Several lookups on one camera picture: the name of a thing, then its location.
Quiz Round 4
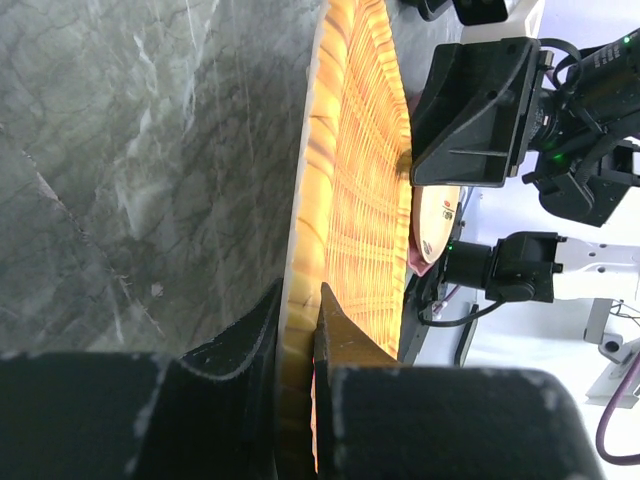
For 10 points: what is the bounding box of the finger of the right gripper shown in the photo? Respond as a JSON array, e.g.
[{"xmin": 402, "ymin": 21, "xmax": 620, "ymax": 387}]
[{"xmin": 410, "ymin": 37, "xmax": 541, "ymax": 187}]

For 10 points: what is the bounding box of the pink scalloped plate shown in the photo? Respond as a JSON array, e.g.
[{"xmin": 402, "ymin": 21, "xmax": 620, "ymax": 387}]
[{"xmin": 407, "ymin": 236, "xmax": 432, "ymax": 277}]

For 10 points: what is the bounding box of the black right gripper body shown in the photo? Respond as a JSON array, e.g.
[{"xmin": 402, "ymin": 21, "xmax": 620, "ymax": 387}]
[{"xmin": 522, "ymin": 31, "xmax": 639, "ymax": 227}]

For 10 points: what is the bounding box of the beige flower plate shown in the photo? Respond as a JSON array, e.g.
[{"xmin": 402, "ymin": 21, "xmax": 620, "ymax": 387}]
[{"xmin": 412, "ymin": 185, "xmax": 460, "ymax": 264}]

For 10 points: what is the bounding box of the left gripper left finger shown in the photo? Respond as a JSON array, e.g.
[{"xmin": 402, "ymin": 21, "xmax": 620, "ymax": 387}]
[{"xmin": 1, "ymin": 282, "xmax": 282, "ymax": 479}]

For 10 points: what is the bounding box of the wooden bamboo tray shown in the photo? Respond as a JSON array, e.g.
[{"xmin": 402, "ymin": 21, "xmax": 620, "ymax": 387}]
[{"xmin": 276, "ymin": 1, "xmax": 411, "ymax": 479}]

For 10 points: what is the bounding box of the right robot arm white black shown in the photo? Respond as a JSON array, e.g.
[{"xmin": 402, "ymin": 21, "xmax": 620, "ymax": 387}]
[{"xmin": 403, "ymin": 33, "xmax": 639, "ymax": 408}]

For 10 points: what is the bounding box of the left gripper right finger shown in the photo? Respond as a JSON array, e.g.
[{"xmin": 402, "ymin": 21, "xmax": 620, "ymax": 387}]
[{"xmin": 314, "ymin": 285, "xmax": 603, "ymax": 479}]

